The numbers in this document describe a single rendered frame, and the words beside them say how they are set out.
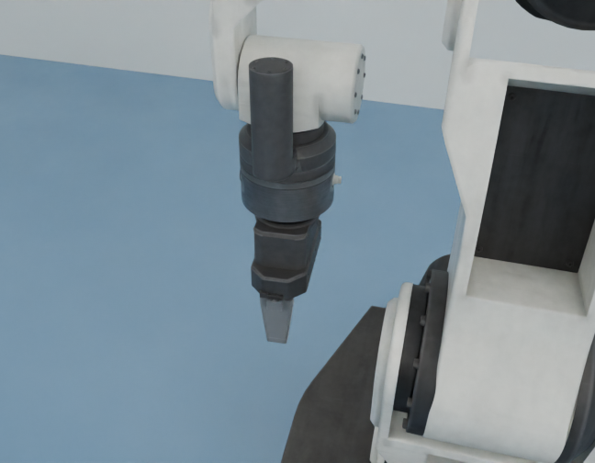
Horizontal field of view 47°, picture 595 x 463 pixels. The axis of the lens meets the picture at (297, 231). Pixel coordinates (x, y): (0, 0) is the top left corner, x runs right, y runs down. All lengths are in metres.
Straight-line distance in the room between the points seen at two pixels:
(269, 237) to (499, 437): 0.26
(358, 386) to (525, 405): 0.60
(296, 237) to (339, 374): 0.54
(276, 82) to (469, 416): 0.29
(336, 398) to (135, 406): 0.41
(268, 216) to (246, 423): 0.72
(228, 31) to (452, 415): 0.35
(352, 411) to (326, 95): 0.65
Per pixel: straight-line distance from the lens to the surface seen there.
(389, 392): 0.57
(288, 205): 0.60
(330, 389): 1.11
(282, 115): 0.53
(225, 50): 0.56
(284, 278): 0.64
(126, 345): 1.43
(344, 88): 0.55
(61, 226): 1.74
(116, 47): 2.33
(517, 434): 0.57
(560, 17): 0.48
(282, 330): 0.68
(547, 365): 0.54
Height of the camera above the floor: 1.08
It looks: 41 degrees down
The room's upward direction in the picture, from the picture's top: straight up
